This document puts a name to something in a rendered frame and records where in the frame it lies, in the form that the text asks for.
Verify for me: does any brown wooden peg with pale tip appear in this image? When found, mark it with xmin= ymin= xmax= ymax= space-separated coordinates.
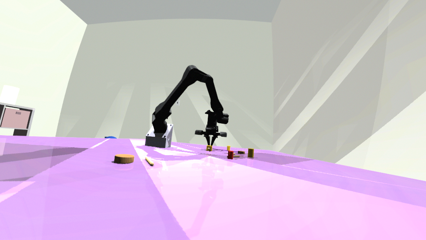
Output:
xmin=145 ymin=157 xmax=154 ymax=166

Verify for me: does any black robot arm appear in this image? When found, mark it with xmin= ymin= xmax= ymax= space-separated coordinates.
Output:
xmin=152 ymin=65 xmax=229 ymax=135

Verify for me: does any brown wooden disc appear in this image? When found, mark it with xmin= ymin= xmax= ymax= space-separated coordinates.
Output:
xmin=114 ymin=154 xmax=134 ymax=164

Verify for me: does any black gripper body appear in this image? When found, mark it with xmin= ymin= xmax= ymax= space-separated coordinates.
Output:
xmin=195 ymin=121 xmax=227 ymax=137

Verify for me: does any olive yellow cylinder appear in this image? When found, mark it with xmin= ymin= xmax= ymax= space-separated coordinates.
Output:
xmin=247 ymin=148 xmax=254 ymax=158

